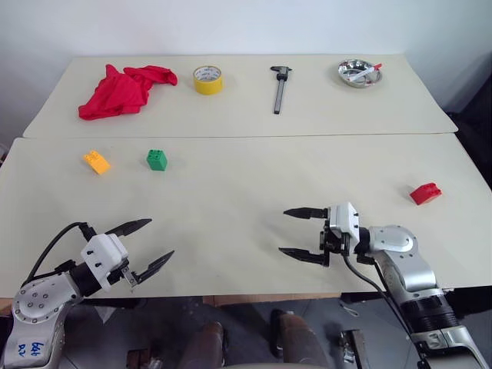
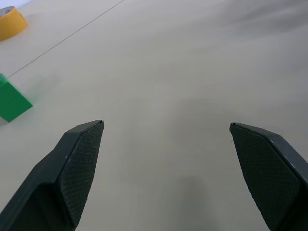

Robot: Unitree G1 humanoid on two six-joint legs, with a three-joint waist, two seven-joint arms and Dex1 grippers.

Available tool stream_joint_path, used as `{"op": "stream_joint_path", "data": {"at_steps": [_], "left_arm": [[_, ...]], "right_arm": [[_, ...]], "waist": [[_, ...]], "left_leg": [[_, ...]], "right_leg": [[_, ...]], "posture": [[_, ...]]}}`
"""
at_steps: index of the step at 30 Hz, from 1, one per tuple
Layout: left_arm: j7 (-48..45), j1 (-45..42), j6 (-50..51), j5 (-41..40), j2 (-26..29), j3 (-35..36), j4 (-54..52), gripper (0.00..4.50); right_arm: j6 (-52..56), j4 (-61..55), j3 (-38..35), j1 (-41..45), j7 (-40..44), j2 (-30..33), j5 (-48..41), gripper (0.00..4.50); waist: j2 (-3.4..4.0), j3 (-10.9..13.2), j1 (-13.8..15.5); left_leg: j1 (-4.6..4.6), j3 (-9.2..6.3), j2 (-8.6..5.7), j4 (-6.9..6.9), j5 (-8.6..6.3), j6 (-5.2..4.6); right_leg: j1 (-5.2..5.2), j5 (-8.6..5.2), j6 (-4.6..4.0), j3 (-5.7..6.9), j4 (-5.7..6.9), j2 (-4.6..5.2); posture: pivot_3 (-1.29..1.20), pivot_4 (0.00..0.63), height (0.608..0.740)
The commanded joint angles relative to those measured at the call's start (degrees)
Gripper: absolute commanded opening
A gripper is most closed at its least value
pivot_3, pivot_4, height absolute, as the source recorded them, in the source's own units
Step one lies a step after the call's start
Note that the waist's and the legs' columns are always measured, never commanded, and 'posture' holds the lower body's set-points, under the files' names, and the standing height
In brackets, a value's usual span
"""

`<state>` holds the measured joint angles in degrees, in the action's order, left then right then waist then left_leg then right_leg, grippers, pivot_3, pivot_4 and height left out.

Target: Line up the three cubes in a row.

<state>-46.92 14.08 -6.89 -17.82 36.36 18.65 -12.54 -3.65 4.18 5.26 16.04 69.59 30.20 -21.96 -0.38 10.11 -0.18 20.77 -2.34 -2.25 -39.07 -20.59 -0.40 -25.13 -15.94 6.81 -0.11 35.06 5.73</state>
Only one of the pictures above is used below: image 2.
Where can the green block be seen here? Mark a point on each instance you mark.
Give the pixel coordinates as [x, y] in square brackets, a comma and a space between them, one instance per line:
[10, 102]

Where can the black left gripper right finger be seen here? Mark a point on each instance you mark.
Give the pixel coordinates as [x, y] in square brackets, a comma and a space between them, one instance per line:
[269, 173]

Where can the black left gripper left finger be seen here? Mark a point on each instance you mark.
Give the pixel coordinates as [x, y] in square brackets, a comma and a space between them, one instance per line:
[60, 178]

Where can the yellow tape roll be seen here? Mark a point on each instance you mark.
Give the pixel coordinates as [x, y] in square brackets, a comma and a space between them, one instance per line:
[10, 22]

